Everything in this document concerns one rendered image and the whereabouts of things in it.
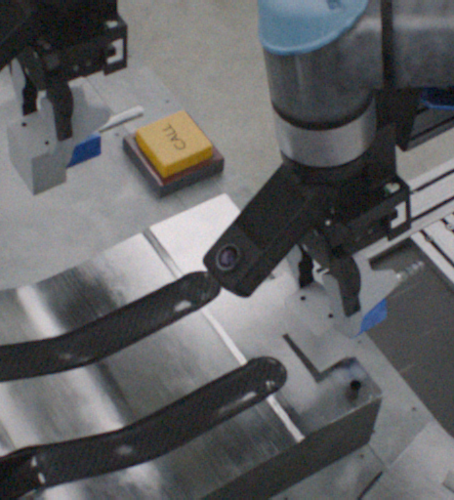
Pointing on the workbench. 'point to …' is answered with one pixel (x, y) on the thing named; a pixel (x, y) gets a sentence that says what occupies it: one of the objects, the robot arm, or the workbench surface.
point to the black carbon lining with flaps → (44, 455)
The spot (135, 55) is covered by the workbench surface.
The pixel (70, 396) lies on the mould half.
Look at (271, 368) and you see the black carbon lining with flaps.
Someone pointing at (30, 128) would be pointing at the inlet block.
